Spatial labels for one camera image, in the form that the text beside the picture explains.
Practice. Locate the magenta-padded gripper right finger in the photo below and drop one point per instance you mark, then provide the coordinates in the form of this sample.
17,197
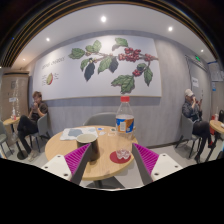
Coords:
160,166

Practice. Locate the flat round red coaster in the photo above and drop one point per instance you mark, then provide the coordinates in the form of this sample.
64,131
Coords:
115,159

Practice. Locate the clear red-capped drink bottle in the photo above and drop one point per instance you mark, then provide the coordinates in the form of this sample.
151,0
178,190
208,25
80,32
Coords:
125,115

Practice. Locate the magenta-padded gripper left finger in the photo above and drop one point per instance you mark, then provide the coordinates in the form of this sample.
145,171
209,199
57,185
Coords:
63,166

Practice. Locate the person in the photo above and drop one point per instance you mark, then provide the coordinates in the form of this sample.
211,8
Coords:
191,111
36,111

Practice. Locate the grey upholstered chair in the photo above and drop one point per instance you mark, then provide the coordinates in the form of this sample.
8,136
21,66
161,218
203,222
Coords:
2,133
42,125
186,128
100,119

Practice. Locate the small clear glass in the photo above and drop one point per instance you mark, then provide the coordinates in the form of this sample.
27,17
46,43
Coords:
123,154

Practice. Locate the white wall notice board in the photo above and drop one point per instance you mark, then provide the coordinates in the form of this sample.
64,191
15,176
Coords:
216,71

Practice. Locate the green exit sign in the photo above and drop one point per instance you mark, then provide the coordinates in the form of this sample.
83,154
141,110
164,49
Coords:
197,58

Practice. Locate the small round wooden side table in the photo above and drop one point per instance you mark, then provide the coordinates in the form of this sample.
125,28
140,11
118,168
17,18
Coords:
217,125
11,121

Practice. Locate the dark paper cup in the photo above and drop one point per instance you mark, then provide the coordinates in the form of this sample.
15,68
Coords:
95,151

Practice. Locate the round ceiling spotlights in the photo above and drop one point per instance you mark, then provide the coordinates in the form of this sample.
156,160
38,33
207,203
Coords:
103,19

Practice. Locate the large coffee plant wall poster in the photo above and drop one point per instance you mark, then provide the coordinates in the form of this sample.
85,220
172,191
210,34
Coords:
66,83

